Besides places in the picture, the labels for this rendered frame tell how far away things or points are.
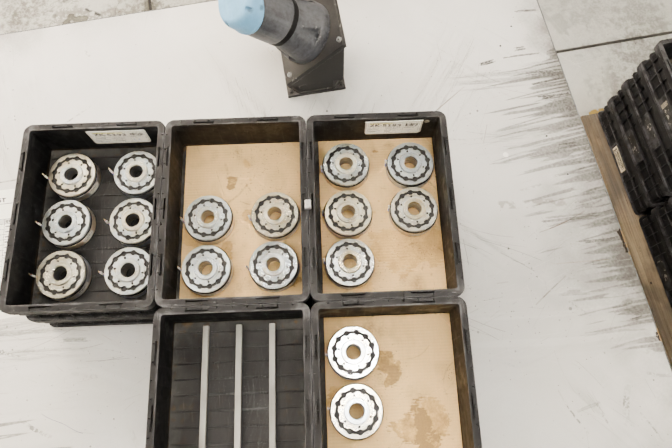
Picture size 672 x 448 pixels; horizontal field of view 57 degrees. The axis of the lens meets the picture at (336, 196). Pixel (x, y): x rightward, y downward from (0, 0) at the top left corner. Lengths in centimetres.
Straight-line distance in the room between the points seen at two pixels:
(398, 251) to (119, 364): 67
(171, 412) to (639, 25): 230
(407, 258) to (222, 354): 43
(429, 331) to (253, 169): 52
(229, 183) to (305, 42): 37
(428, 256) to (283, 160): 39
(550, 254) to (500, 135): 32
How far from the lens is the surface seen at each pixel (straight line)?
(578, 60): 267
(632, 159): 222
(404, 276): 131
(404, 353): 129
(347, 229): 130
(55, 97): 176
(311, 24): 146
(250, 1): 137
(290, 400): 128
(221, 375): 130
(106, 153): 149
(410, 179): 135
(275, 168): 139
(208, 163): 141
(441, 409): 129
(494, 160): 158
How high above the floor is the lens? 211
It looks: 70 degrees down
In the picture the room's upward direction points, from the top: straight up
